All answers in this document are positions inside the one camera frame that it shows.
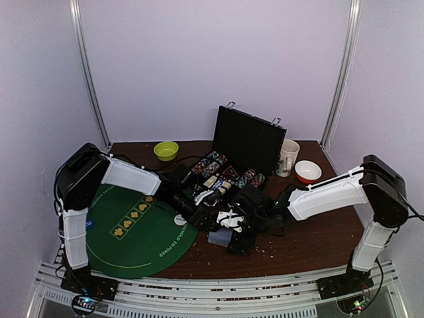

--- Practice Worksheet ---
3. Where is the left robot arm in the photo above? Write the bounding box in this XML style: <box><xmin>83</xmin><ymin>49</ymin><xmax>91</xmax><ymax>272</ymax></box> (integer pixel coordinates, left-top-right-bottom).
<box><xmin>54</xmin><ymin>142</ymin><xmax>220</xmax><ymax>294</ymax></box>

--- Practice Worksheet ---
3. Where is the green round poker mat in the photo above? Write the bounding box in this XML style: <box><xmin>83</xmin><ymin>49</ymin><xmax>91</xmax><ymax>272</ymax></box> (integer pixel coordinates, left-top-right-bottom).
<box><xmin>86</xmin><ymin>184</ymin><xmax>198</xmax><ymax>279</ymax></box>

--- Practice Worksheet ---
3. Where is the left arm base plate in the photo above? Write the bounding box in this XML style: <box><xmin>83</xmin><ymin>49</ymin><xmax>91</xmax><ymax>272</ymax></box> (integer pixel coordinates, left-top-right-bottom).
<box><xmin>60</xmin><ymin>276</ymin><xmax>119</xmax><ymax>301</ymax></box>

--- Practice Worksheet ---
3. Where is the blue small blind button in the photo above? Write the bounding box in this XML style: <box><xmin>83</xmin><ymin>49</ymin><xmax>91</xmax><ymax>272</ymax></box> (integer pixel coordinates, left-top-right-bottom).
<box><xmin>85</xmin><ymin>219</ymin><xmax>95</xmax><ymax>230</ymax></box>

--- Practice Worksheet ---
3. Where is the black red triangle token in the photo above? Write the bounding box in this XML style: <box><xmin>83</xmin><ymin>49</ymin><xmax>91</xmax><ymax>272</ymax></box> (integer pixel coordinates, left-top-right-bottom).
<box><xmin>222</xmin><ymin>166</ymin><xmax>239</xmax><ymax>179</ymax></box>

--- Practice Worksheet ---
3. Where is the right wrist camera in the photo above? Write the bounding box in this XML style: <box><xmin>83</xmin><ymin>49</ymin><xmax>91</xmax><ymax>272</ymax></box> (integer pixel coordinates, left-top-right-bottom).
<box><xmin>232</xmin><ymin>185</ymin><xmax>272</xmax><ymax>217</ymax></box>

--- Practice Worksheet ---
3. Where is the white dealer button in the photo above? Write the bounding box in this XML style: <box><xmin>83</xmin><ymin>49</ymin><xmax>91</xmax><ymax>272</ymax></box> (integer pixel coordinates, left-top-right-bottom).
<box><xmin>174</xmin><ymin>214</ymin><xmax>186</xmax><ymax>226</ymax></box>

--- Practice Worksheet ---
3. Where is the right black cable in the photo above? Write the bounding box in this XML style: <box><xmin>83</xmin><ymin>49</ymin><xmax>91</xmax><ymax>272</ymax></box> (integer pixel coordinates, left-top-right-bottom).
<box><xmin>364</xmin><ymin>168</ymin><xmax>424</xmax><ymax>221</ymax></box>

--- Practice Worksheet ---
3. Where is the beige cup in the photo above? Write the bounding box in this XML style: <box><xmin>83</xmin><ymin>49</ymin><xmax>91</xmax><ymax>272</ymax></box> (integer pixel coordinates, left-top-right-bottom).
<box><xmin>275</xmin><ymin>139</ymin><xmax>300</xmax><ymax>178</ymax></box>

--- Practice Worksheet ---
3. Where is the black poker chip case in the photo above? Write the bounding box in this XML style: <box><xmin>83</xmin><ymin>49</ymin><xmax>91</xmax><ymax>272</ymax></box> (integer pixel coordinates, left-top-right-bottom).
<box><xmin>188</xmin><ymin>102</ymin><xmax>286</xmax><ymax>205</ymax></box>

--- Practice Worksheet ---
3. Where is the aluminium post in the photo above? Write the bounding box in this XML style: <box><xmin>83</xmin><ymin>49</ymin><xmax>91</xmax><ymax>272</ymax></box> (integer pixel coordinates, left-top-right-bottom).
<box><xmin>69</xmin><ymin>0</ymin><xmax>112</xmax><ymax>150</ymax></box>
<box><xmin>321</xmin><ymin>0</ymin><xmax>362</xmax><ymax>151</ymax></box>

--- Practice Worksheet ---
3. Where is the grey playing card deck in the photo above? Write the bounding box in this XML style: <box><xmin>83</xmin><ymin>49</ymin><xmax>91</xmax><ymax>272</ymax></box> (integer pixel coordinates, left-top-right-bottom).
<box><xmin>207</xmin><ymin>229</ymin><xmax>233</xmax><ymax>247</ymax></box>

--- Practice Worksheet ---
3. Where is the blue boxed card deck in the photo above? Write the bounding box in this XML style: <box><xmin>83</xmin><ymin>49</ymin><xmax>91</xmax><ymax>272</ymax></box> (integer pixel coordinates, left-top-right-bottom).
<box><xmin>203</xmin><ymin>176</ymin><xmax>234</xmax><ymax>194</ymax></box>

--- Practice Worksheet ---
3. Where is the orange white bowl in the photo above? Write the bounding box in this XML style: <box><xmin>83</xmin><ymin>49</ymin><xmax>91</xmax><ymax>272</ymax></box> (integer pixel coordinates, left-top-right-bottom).
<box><xmin>294</xmin><ymin>160</ymin><xmax>322</xmax><ymax>184</ymax></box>

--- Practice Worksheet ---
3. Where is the right aluminium post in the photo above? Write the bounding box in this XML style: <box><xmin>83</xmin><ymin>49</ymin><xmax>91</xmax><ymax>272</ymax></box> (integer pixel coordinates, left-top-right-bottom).
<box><xmin>321</xmin><ymin>0</ymin><xmax>362</xmax><ymax>151</ymax></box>

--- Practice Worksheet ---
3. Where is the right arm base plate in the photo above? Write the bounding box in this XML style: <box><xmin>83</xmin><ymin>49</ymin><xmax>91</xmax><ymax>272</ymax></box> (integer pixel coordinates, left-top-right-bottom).
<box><xmin>317</xmin><ymin>274</ymin><xmax>374</xmax><ymax>299</ymax></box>

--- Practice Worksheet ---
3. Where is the lime green bowl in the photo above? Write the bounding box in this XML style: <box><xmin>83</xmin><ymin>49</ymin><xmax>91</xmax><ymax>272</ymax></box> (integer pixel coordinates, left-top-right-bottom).
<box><xmin>154</xmin><ymin>141</ymin><xmax>180</xmax><ymax>162</ymax></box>

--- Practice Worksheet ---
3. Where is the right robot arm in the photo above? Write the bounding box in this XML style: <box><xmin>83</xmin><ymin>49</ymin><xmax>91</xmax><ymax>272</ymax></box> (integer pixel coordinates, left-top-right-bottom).
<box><xmin>217</xmin><ymin>155</ymin><xmax>409</xmax><ymax>293</ymax></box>

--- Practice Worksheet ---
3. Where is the poker chip row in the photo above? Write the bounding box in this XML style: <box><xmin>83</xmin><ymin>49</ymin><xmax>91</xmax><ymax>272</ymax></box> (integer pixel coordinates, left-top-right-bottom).
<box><xmin>235</xmin><ymin>169</ymin><xmax>266</xmax><ymax>189</ymax></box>
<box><xmin>201</xmin><ymin>155</ymin><xmax>227</xmax><ymax>178</ymax></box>
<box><xmin>191</xmin><ymin>151</ymin><xmax>219</xmax><ymax>175</ymax></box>

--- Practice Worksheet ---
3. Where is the poker chip row right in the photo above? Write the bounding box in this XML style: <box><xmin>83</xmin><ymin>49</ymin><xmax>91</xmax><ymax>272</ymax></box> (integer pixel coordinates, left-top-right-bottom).
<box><xmin>235</xmin><ymin>169</ymin><xmax>266</xmax><ymax>189</ymax></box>

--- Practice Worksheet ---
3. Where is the left aluminium post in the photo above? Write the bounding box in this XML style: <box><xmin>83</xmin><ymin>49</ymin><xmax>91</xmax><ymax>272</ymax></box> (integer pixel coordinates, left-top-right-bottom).
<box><xmin>69</xmin><ymin>0</ymin><xmax>112</xmax><ymax>150</ymax></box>

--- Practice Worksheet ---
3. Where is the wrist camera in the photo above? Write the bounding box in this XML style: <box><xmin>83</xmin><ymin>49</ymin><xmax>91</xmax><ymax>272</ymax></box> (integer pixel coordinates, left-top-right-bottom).
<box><xmin>232</xmin><ymin>185</ymin><xmax>272</xmax><ymax>217</ymax></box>
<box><xmin>168</xmin><ymin>164</ymin><xmax>195</xmax><ymax>190</ymax></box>

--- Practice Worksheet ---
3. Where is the poker chip row far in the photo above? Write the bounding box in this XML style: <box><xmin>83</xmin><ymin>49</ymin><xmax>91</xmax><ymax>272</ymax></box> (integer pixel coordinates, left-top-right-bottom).
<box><xmin>191</xmin><ymin>151</ymin><xmax>219</xmax><ymax>175</ymax></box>

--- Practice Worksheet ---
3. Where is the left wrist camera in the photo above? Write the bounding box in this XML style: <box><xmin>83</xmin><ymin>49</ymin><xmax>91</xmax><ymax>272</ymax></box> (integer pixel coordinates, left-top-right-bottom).
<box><xmin>168</xmin><ymin>164</ymin><xmax>195</xmax><ymax>190</ymax></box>

